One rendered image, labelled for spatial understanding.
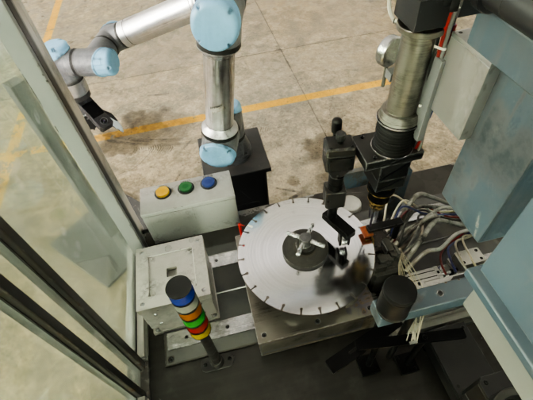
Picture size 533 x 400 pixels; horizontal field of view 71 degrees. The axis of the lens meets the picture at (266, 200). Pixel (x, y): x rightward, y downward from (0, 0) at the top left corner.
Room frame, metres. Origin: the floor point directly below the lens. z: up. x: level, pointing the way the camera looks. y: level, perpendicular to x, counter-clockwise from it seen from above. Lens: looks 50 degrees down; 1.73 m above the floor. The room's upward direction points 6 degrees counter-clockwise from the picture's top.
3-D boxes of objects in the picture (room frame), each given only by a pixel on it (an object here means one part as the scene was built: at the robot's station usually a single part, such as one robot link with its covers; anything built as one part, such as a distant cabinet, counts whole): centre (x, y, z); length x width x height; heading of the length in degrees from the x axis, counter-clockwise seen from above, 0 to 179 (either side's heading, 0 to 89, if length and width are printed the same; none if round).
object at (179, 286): (0.31, 0.16, 1.14); 0.05 x 0.04 x 0.03; 9
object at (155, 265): (0.50, 0.26, 0.82); 0.18 x 0.18 x 0.15; 9
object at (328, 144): (0.53, -0.15, 1.17); 0.06 x 0.05 x 0.20; 90
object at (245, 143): (1.09, 0.11, 0.80); 0.15 x 0.15 x 0.10
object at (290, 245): (0.49, -0.08, 0.96); 0.11 x 0.11 x 0.03
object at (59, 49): (1.02, 0.53, 1.21); 0.09 x 0.08 x 0.11; 81
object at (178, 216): (0.77, 0.24, 0.82); 0.28 x 0.11 x 0.15; 99
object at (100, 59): (1.02, 0.43, 1.21); 0.11 x 0.11 x 0.08; 81
